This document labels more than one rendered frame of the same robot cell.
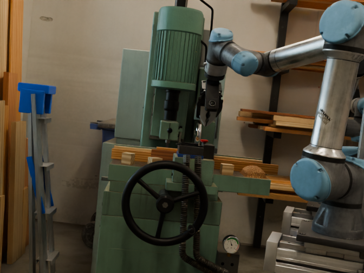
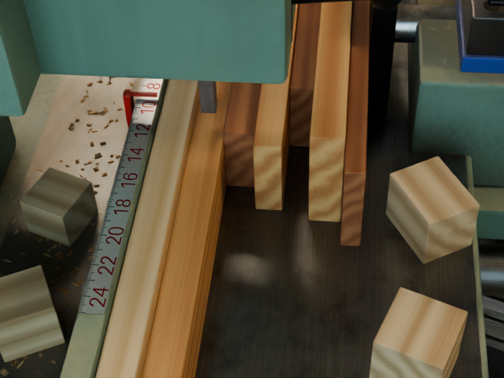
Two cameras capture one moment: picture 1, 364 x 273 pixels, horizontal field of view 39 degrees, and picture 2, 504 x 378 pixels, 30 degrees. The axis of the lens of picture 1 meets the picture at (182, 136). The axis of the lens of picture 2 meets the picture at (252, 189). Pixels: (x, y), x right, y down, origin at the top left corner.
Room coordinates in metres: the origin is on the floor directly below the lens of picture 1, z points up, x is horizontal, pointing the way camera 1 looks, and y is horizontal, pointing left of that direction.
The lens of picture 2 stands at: (1.94, 0.47, 1.33)
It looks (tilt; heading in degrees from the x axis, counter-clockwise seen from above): 47 degrees down; 281
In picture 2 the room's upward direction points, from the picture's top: 3 degrees counter-clockwise
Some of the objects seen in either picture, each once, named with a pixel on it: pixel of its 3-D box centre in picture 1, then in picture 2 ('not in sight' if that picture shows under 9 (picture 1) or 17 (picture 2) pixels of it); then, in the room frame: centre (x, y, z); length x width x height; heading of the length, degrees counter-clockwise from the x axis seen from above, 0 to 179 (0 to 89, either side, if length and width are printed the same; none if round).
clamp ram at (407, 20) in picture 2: not in sight; (426, 24); (1.92, -0.05, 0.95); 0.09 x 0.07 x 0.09; 94
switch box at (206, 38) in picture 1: (206, 49); not in sight; (2.38, -0.07, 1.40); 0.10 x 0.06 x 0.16; 4
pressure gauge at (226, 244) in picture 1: (230, 246); not in sight; (1.86, -0.22, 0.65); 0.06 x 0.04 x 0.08; 94
